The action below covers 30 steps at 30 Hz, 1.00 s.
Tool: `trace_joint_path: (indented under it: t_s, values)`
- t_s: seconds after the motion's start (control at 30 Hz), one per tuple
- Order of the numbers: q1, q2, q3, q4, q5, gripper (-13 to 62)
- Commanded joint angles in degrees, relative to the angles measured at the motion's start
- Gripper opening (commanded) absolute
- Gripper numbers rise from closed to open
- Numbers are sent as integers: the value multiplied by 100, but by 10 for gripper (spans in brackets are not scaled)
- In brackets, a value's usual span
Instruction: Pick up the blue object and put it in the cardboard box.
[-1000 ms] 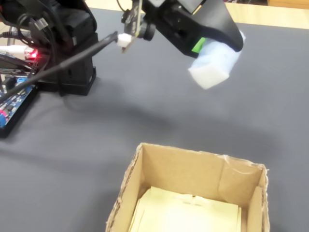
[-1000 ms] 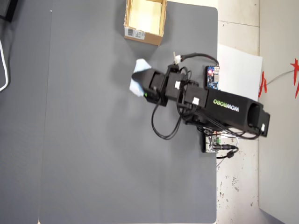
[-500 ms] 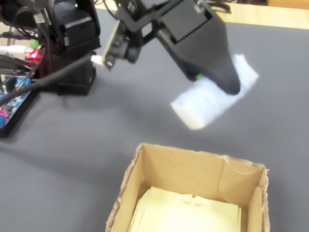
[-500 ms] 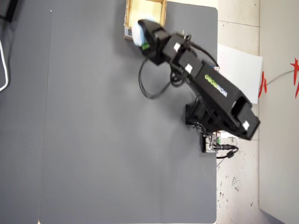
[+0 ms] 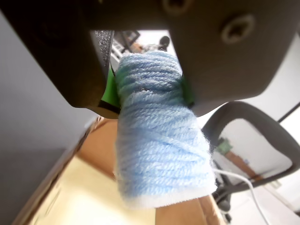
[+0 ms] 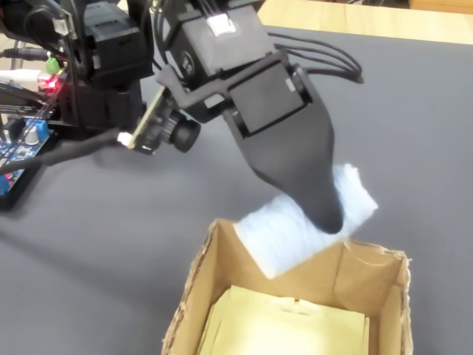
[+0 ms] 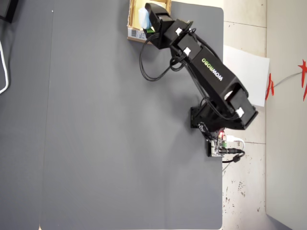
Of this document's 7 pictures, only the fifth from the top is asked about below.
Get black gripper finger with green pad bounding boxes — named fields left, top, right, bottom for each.
left=164, top=0, right=300, bottom=117
left=0, top=0, right=120, bottom=120

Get light blue yarn-wrapped block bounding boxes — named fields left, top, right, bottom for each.
left=113, top=51, right=218, bottom=209

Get brown cardboard box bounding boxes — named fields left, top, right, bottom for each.
left=13, top=116, right=229, bottom=225

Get white keyboard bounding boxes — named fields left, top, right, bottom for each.
left=109, top=42, right=125, bottom=64

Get dark round object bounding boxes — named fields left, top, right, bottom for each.
left=158, top=36, right=171, bottom=52

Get small green object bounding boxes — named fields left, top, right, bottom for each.
left=217, top=138, right=233, bottom=154

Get grey office chair backrest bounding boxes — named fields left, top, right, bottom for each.
left=201, top=100, right=300, bottom=195

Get black chair base post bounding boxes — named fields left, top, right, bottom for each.
left=210, top=172, right=233, bottom=223

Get white cable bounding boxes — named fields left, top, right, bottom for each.
left=211, top=168, right=273, bottom=225

